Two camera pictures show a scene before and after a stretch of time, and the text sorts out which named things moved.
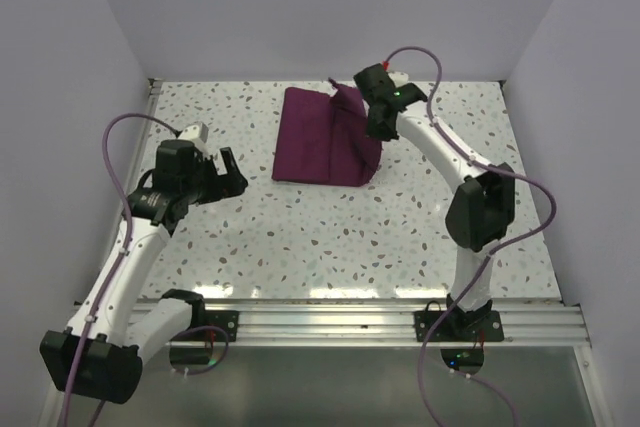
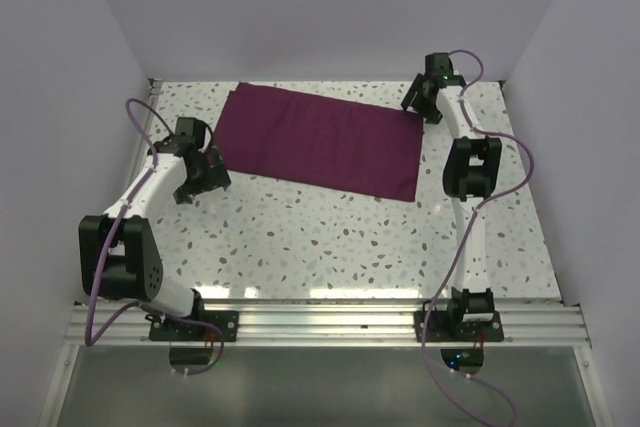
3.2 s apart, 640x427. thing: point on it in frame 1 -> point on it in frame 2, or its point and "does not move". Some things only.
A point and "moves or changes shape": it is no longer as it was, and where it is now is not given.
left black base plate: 227,321 does not move
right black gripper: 378,134 -> 433,115
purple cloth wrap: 324,138 moves or changes shape
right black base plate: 458,327 does not move
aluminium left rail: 134,167 does not move
